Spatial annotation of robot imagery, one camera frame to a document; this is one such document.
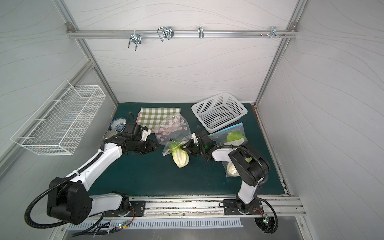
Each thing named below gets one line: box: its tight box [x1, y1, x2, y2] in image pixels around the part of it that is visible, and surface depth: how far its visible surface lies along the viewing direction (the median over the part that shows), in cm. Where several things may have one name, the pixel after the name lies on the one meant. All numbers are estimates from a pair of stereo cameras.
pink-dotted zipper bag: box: [152, 112, 192, 156], surface depth 100 cm
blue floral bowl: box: [110, 117, 127, 131], surface depth 107 cm
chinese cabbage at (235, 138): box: [223, 131, 248, 146], surface depth 92 cm
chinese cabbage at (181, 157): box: [169, 141, 190, 168], surface depth 83 cm
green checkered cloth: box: [138, 107, 181, 132], surface depth 117 cm
